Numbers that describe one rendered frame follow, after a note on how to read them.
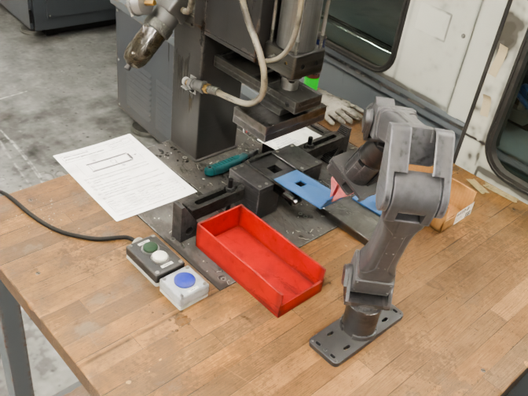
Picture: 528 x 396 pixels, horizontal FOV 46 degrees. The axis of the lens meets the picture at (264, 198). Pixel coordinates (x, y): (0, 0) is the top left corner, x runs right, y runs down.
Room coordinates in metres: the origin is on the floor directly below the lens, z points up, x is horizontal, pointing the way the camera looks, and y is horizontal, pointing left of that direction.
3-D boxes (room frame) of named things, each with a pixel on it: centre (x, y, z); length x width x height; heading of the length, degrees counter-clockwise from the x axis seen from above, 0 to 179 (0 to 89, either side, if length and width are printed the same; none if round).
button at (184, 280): (0.85, 0.12, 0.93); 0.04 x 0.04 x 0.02
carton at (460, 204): (1.28, -0.36, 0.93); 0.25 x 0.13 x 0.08; 48
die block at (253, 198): (1.20, -0.02, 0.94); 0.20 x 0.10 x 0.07; 138
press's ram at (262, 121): (1.24, 0.04, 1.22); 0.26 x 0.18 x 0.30; 48
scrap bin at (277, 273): (0.94, -0.01, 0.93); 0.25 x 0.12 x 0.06; 48
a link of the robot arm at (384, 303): (0.82, -0.20, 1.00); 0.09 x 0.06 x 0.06; 91
